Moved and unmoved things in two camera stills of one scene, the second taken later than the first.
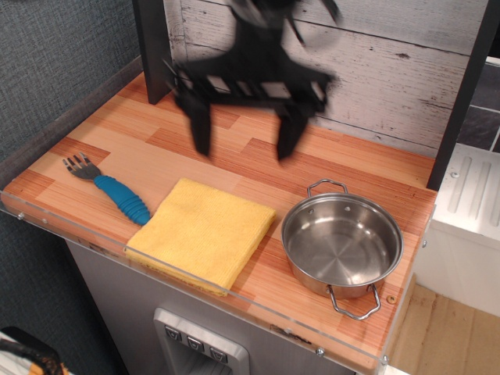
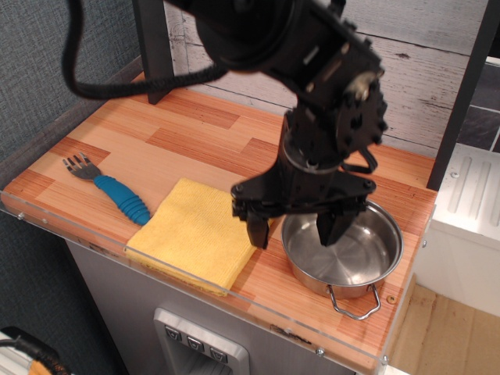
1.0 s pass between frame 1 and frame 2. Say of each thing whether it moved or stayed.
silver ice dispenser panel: stayed
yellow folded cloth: stayed
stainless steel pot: stayed
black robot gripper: moved
